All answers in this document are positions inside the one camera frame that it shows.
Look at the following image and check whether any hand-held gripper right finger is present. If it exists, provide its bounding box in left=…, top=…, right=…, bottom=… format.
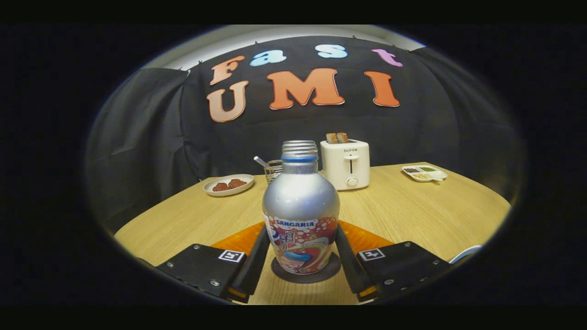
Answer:
left=335, top=221, right=452, bottom=303

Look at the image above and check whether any wire mesh basket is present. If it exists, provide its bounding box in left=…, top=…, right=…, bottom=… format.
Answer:
left=264, top=159, right=283, bottom=185

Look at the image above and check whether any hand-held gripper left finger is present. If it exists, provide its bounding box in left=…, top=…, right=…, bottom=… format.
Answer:
left=156, top=223, right=271, bottom=304

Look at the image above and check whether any round white plate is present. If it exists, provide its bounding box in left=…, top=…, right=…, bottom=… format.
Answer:
left=203, top=174, right=255, bottom=197

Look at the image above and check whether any black backdrop cloth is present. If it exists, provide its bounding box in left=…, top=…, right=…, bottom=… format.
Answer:
left=85, top=36, right=526, bottom=234

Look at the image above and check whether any silver juice bottle colourful label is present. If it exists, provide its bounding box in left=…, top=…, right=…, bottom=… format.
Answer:
left=261, top=140, right=341, bottom=275

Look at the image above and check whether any wooden table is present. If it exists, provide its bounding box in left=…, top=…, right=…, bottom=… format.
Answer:
left=114, top=163, right=512, bottom=305

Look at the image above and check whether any white toaster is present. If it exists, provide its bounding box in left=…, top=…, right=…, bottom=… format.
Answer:
left=320, top=139, right=371, bottom=191

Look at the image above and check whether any white divided dish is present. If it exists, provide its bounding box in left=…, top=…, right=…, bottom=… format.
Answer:
left=402, top=165, right=448, bottom=182

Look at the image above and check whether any white cup blue inside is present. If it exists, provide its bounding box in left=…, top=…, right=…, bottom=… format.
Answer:
left=449, top=245, right=483, bottom=264

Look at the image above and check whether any dark brown round coaster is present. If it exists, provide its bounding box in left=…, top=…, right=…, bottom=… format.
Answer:
left=271, top=251, right=342, bottom=284

